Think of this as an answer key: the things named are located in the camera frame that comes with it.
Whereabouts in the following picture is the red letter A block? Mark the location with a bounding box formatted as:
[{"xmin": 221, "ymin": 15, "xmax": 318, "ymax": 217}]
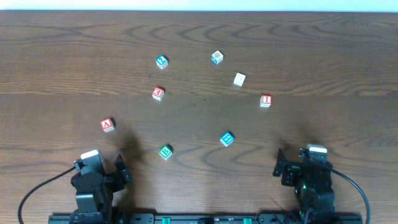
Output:
[{"xmin": 100, "ymin": 118, "xmax": 114, "ymax": 133}]

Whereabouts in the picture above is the green letter B block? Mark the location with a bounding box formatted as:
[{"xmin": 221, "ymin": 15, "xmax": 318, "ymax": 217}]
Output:
[{"xmin": 159, "ymin": 144, "xmax": 173, "ymax": 160}]

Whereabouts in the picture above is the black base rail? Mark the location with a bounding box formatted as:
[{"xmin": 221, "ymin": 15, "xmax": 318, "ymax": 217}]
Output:
[{"xmin": 47, "ymin": 213, "xmax": 363, "ymax": 224}]

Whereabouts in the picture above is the blue-edged picture block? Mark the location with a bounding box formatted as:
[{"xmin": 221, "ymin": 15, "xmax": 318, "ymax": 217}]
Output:
[{"xmin": 211, "ymin": 50, "xmax": 224, "ymax": 65}]

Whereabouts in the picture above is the red letter I block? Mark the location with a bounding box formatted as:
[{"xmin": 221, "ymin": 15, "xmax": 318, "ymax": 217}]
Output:
[{"xmin": 260, "ymin": 95, "xmax": 272, "ymax": 108}]

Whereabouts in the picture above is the plain white picture block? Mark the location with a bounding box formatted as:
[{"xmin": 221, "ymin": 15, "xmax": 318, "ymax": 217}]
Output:
[{"xmin": 233, "ymin": 73, "xmax": 246, "ymax": 86}]

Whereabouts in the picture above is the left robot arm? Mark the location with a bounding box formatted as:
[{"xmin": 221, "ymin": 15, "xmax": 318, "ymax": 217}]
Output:
[{"xmin": 70, "ymin": 154, "xmax": 132, "ymax": 223}]

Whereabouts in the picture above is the blue number 2 block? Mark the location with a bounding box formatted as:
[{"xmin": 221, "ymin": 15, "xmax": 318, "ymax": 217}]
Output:
[{"xmin": 155, "ymin": 55, "xmax": 169, "ymax": 69}]

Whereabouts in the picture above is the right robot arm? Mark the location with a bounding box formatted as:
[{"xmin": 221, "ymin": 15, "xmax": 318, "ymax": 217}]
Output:
[{"xmin": 272, "ymin": 144, "xmax": 335, "ymax": 223}]

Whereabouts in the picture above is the red letter E block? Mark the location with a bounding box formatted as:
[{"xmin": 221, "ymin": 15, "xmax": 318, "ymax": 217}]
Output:
[{"xmin": 152, "ymin": 87, "xmax": 165, "ymax": 101}]

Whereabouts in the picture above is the blue plus sign block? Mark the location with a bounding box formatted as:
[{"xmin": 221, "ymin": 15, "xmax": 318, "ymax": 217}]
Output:
[{"xmin": 220, "ymin": 131, "xmax": 234, "ymax": 147}]

